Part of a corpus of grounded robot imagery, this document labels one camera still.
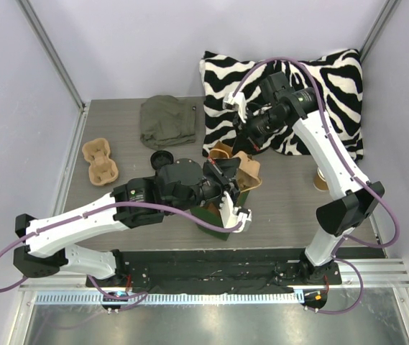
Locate green paper gift bag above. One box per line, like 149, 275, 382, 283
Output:
193, 139, 262, 242

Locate black plastic cup lid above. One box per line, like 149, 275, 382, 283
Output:
150, 150, 174, 170

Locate brown paper cups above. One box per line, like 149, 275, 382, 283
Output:
313, 168, 328, 191

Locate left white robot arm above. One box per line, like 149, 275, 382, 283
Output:
13, 158, 252, 287

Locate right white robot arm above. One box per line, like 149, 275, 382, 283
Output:
224, 72, 385, 284

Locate olive green folded cloth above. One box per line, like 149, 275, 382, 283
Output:
139, 95, 196, 150

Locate zebra print pillow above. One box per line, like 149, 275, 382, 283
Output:
199, 49, 364, 161

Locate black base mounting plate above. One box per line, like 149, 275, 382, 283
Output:
86, 248, 342, 295

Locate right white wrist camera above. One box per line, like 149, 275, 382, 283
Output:
223, 91, 247, 124

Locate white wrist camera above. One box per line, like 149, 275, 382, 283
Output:
223, 91, 247, 124
219, 191, 252, 233

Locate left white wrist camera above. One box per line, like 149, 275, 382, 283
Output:
219, 191, 252, 233

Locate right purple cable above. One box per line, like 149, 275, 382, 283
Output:
232, 57, 402, 316

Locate aluminium front rail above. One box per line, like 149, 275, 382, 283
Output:
32, 259, 409, 310

